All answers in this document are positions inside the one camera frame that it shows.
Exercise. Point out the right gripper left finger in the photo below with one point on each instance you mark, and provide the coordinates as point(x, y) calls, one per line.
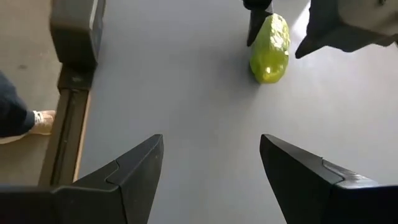
point(118, 193)

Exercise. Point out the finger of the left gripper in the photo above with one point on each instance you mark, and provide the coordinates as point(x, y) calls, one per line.
point(258, 18)
point(323, 34)

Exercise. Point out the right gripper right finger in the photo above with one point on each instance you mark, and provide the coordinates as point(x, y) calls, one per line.
point(311, 193)

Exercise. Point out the green plastic cucumber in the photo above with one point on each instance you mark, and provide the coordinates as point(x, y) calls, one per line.
point(270, 53)

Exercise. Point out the dark grey table mat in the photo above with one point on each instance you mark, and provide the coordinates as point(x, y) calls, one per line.
point(202, 93)

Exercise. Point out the person's shoe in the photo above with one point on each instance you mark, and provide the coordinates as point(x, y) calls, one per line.
point(43, 123)

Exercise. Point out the person's leg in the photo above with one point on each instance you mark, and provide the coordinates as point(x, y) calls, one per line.
point(12, 112)

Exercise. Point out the black aluminium table frame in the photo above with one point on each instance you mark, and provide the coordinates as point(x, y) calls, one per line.
point(66, 124)

